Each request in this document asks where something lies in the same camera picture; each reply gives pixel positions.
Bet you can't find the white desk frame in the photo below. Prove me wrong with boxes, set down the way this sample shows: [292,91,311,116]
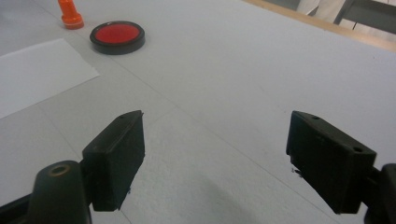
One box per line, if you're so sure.
[297,0,396,35]

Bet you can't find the round red ink pad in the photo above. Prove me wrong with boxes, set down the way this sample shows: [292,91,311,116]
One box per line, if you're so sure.
[89,21,147,56]

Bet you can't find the white table cover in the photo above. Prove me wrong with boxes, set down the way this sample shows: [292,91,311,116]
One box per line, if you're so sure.
[0,0,396,224]

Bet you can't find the orange stamp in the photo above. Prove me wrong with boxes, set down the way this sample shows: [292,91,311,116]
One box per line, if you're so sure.
[57,0,85,31]

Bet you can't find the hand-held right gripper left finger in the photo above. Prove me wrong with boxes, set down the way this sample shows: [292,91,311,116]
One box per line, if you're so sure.
[81,109,147,213]

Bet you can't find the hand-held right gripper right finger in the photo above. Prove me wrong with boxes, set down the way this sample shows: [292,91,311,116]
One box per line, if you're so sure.
[285,110,377,216]

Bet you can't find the white paper sheet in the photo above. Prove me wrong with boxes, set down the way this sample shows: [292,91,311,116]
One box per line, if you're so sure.
[0,37,101,119]

